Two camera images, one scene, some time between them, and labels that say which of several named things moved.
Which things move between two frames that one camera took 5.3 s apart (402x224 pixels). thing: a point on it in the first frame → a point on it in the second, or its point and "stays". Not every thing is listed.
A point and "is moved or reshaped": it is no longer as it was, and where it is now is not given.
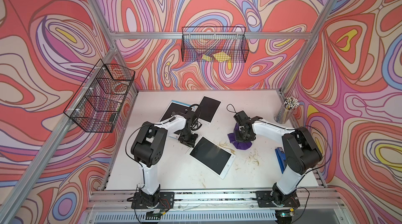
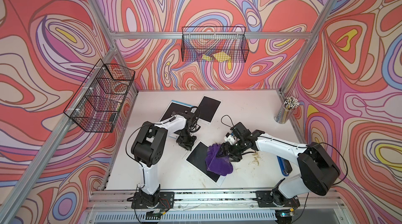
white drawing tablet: (207, 109) stays
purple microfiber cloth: (241, 145) is moved or reshaped
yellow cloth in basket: (221, 56) stays
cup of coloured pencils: (284, 112) stays
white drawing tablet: (214, 157) → (197, 158)
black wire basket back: (214, 44) stays
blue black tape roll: (281, 158) stays
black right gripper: (238, 138) → (227, 145)
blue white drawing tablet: (179, 107) stays
